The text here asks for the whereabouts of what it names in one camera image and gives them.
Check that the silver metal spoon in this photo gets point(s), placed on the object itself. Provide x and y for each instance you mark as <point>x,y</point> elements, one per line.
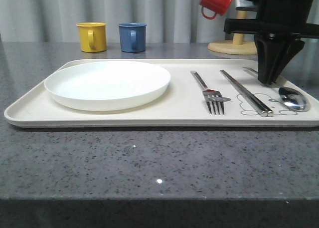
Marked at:
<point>292,101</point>

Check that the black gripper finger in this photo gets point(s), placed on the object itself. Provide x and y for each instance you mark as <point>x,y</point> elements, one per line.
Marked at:
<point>291,48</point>
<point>271,58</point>

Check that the blue enamel mug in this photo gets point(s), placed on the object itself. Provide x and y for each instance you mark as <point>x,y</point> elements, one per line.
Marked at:
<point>132,36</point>

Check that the silver metal fork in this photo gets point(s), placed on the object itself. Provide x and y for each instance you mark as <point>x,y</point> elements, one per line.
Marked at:
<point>213,98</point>

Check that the white round plate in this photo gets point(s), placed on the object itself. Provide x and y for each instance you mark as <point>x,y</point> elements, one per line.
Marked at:
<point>107,85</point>

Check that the yellow enamel mug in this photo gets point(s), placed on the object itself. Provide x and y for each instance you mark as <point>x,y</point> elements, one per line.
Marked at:
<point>92,36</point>

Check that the wooden mug tree stand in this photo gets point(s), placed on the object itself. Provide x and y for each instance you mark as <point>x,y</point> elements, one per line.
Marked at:
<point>236,46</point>

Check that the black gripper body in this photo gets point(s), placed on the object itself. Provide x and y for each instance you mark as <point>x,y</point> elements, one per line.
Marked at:
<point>254,26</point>

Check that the cream rabbit serving tray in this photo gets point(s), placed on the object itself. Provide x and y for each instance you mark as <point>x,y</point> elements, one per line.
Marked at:
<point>181,105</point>

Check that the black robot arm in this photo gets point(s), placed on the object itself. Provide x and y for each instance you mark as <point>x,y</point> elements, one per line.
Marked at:
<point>285,12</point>

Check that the silver metal chopstick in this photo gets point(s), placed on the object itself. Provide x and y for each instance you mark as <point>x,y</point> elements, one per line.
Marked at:
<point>261,102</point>
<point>243,93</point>

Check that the grey curtain backdrop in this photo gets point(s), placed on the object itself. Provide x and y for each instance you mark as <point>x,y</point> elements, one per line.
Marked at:
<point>178,21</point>

